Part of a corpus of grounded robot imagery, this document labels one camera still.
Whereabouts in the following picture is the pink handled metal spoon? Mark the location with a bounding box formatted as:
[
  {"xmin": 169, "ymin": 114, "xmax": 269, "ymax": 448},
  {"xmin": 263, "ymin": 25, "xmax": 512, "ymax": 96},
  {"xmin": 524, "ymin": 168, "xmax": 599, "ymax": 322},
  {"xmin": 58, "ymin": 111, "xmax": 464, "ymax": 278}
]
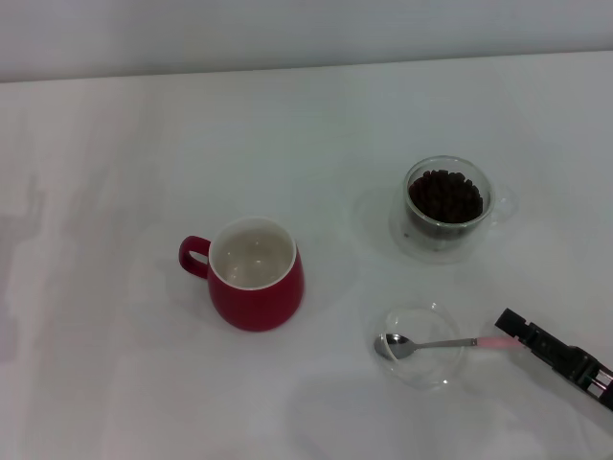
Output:
[{"xmin": 374, "ymin": 333, "xmax": 526, "ymax": 361}]

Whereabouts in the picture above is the clear glass dish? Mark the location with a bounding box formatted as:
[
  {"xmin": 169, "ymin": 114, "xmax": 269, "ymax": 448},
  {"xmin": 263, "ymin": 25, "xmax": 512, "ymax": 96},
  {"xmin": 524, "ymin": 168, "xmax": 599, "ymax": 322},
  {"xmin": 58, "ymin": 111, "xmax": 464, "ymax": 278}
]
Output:
[{"xmin": 371, "ymin": 301, "xmax": 468, "ymax": 392}]

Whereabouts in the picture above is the red ceramic mug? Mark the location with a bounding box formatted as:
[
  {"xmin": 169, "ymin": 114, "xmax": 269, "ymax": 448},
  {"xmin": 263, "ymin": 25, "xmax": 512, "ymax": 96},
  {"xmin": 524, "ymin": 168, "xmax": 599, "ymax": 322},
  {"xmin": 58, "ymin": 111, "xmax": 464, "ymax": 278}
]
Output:
[{"xmin": 178, "ymin": 216, "xmax": 306, "ymax": 333}]

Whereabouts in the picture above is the coffee bean pile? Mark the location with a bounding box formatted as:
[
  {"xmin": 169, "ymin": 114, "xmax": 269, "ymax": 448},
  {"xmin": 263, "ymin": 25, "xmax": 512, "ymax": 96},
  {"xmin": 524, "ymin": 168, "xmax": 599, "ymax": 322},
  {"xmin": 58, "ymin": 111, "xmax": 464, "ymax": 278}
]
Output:
[{"xmin": 408, "ymin": 169, "xmax": 484, "ymax": 240}]

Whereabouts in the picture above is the clear glass saucer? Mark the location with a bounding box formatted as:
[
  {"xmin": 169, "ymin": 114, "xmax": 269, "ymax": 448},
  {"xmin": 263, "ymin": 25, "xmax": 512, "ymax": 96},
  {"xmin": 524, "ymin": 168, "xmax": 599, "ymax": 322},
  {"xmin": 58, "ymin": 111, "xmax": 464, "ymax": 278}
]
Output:
[{"xmin": 388, "ymin": 203, "xmax": 483, "ymax": 265}]

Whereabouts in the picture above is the clear glass cup with handle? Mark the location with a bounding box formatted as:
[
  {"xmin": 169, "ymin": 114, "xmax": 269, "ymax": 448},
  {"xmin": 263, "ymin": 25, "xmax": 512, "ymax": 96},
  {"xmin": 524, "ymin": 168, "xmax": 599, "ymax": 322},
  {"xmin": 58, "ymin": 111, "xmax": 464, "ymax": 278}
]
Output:
[{"xmin": 403, "ymin": 156, "xmax": 521, "ymax": 253}]

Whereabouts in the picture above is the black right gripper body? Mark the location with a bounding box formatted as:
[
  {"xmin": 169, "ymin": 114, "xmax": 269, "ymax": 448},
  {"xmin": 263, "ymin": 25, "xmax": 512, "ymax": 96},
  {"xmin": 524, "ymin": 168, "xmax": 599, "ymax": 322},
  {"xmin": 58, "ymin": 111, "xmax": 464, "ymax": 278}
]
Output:
[{"xmin": 564, "ymin": 344, "xmax": 613, "ymax": 412}]

